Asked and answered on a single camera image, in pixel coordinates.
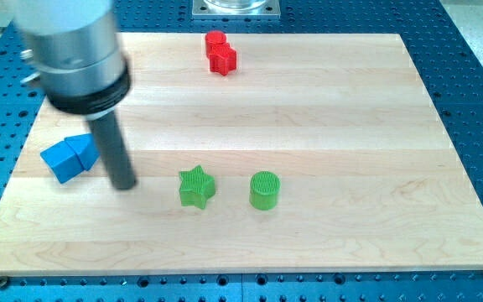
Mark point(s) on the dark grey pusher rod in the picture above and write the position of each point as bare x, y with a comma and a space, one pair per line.
109, 142

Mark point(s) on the blue triangle block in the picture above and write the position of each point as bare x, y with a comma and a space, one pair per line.
84, 148

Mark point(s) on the blue cube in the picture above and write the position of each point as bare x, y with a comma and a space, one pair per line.
62, 161

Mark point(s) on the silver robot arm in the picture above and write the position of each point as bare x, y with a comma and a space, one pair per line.
79, 63

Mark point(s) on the green star block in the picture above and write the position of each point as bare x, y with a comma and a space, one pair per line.
196, 187

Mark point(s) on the red star block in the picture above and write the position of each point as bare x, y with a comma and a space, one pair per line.
222, 59

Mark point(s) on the red cylinder block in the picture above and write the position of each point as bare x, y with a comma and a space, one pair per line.
212, 39

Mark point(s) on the green cylinder block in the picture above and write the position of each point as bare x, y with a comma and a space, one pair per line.
264, 189

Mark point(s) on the wooden board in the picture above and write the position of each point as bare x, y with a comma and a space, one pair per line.
370, 180

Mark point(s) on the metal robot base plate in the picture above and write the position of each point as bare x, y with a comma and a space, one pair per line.
235, 9

